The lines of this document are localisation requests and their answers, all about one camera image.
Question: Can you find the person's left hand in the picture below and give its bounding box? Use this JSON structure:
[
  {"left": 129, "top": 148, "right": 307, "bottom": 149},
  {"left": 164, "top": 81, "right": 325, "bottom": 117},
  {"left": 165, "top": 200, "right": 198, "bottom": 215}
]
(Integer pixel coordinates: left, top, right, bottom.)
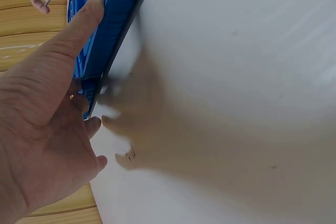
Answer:
[{"left": 0, "top": 0, "right": 109, "bottom": 224}]

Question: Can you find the blue plastic tray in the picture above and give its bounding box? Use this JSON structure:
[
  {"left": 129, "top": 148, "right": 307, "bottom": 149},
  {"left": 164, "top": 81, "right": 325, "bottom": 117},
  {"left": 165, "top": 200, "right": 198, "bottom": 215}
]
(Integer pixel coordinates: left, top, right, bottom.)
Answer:
[{"left": 67, "top": 0, "right": 144, "bottom": 121}]

